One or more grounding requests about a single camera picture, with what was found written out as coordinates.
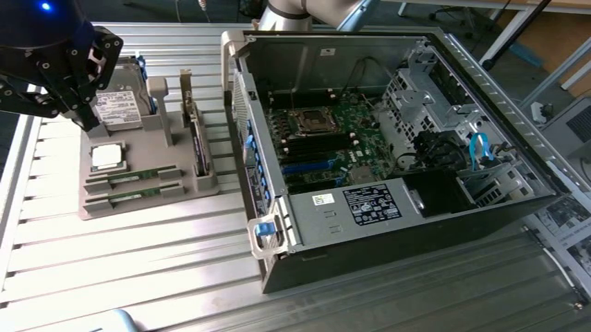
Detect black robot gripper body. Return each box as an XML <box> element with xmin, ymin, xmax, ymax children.
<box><xmin>0</xmin><ymin>0</ymin><xmax>96</xmax><ymax>75</ymax></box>

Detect green RAM stick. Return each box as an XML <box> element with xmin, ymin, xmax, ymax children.
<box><xmin>106</xmin><ymin>169</ymin><xmax>162</xmax><ymax>184</ymax></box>
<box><xmin>108</xmin><ymin>188</ymin><xmax>164</xmax><ymax>203</ymax></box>

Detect black RAM slot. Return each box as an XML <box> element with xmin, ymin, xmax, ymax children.
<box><xmin>284</xmin><ymin>140</ymin><xmax>364</xmax><ymax>160</ymax></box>
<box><xmin>278</xmin><ymin>131</ymin><xmax>360</xmax><ymax>149</ymax></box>

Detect silver hard disk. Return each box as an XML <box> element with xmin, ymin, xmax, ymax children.
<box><xmin>92</xmin><ymin>57</ymin><xmax>156</xmax><ymax>127</ymax></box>

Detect silver CPU chip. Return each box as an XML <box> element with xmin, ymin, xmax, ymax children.
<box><xmin>90</xmin><ymin>145</ymin><xmax>126</xmax><ymax>171</ymax></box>

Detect grey parts rack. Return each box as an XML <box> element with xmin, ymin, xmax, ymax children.
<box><xmin>77</xmin><ymin>67</ymin><xmax>218</xmax><ymax>221</ymax></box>

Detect blue expansion slot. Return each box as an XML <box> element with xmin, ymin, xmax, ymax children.
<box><xmin>280</xmin><ymin>159</ymin><xmax>342</xmax><ymax>176</ymax></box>

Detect black expansion slot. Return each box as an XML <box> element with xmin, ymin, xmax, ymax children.
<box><xmin>285</xmin><ymin>178</ymin><xmax>352</xmax><ymax>194</ymax></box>

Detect green motherboard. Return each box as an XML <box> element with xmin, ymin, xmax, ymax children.
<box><xmin>265</xmin><ymin>89</ymin><xmax>402</xmax><ymax>194</ymax></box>

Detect light blue object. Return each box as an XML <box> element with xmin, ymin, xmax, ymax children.
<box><xmin>76</xmin><ymin>308</ymin><xmax>140</xmax><ymax>332</ymax></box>

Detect grey power supply unit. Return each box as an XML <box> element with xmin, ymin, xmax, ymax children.
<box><xmin>276</xmin><ymin>178</ymin><xmax>424</xmax><ymax>250</ymax></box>

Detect chipset heatsink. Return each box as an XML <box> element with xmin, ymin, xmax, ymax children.
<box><xmin>349</xmin><ymin>165</ymin><xmax>381</xmax><ymax>185</ymax></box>

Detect metal disk bay cage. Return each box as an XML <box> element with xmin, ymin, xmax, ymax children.
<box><xmin>377</xmin><ymin>44</ymin><xmax>490</xmax><ymax>164</ymax></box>

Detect office chair base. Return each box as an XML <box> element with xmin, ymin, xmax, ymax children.
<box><xmin>426</xmin><ymin>0</ymin><xmax>484</xmax><ymax>41</ymax></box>

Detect black fan shroud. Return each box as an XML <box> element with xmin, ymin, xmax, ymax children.
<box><xmin>400</xmin><ymin>167</ymin><xmax>478</xmax><ymax>218</ymax></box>

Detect black open PC case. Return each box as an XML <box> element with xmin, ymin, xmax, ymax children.
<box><xmin>220</xmin><ymin>29</ymin><xmax>573</xmax><ymax>295</ymax></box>

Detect white framed desk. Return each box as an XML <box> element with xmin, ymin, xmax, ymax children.
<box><xmin>396</xmin><ymin>0</ymin><xmax>591</xmax><ymax>91</ymax></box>

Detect black tripod leg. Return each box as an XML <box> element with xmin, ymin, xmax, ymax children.
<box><xmin>478</xmin><ymin>0</ymin><xmax>556</xmax><ymax>71</ymax></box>

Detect brown cardboard box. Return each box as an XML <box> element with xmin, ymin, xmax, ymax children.
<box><xmin>496</xmin><ymin>9</ymin><xmax>591</xmax><ymax>76</ymax></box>

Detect grey computer box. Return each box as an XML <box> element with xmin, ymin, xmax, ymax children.
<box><xmin>537</xmin><ymin>96</ymin><xmax>591</xmax><ymax>164</ymax></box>

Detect printed paper sheets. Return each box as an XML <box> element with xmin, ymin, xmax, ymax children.
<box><xmin>529</xmin><ymin>195</ymin><xmax>591</xmax><ymax>277</ymax></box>

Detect graphics card with metal bracket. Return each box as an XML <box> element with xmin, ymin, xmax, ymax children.
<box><xmin>178</xmin><ymin>68</ymin><xmax>209</xmax><ymax>179</ymax></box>

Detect CPU socket with metal frame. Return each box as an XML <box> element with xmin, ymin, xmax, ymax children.
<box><xmin>288</xmin><ymin>107</ymin><xmax>345</xmax><ymax>136</ymax></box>

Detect thin black wire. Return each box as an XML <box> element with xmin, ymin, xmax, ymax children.
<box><xmin>342</xmin><ymin>56</ymin><xmax>398</xmax><ymax>102</ymax></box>

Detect black wire bundle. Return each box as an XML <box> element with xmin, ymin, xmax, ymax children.
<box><xmin>394</xmin><ymin>131</ymin><xmax>462</xmax><ymax>174</ymax></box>

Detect blue data wire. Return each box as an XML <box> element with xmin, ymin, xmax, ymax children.
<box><xmin>466</xmin><ymin>131</ymin><xmax>496</xmax><ymax>172</ymax></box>

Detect white cable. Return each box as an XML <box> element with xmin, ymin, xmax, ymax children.
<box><xmin>520</xmin><ymin>224</ymin><xmax>588</xmax><ymax>307</ymax></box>

